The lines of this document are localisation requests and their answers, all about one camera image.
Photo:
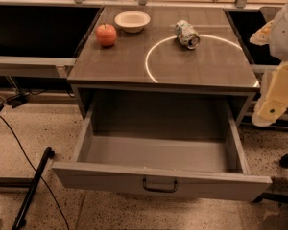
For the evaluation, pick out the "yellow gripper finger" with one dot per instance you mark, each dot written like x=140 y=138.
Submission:
x=273 y=101
x=261 y=36

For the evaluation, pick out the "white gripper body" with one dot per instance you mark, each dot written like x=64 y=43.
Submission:
x=285 y=37

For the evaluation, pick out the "red apple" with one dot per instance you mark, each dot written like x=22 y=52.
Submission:
x=106 y=35

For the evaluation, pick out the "grey open top drawer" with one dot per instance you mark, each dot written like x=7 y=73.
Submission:
x=193 y=142

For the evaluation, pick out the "white paper bowl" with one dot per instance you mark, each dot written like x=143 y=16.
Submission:
x=132 y=21

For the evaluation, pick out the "grey side table left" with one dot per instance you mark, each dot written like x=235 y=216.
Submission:
x=36 y=67

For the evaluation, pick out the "black floor stand bar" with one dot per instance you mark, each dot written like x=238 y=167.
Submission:
x=20 y=218

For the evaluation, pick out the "black drawer handle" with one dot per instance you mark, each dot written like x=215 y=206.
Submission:
x=159 y=188

